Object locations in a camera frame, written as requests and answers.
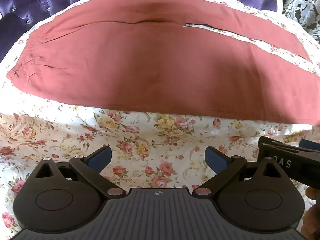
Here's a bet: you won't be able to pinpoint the floral bedsheet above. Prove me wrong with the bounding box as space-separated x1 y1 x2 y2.
0 0 320 230

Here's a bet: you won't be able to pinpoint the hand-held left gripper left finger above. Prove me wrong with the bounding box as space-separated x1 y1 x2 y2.
34 145 123 199

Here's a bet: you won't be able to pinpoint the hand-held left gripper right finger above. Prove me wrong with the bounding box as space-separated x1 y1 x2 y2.
193 147 285 198

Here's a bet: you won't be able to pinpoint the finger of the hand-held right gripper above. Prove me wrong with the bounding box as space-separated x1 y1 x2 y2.
299 139 320 152

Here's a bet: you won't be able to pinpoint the reddish-brown pants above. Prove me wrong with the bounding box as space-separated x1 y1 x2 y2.
6 0 320 126

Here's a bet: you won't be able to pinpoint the person's right hand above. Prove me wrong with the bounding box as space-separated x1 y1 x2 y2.
301 187 320 240

